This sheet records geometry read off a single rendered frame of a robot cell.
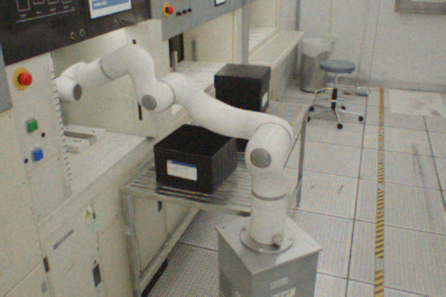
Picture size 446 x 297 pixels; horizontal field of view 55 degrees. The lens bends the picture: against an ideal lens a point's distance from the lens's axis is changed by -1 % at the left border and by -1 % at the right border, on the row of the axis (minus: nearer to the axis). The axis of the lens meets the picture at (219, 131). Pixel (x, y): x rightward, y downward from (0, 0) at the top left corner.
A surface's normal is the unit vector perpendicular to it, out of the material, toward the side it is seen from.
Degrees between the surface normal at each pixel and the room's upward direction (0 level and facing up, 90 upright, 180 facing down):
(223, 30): 90
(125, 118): 90
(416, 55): 90
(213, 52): 90
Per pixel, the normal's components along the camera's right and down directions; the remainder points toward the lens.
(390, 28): -0.33, 0.37
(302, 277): 0.44, 0.35
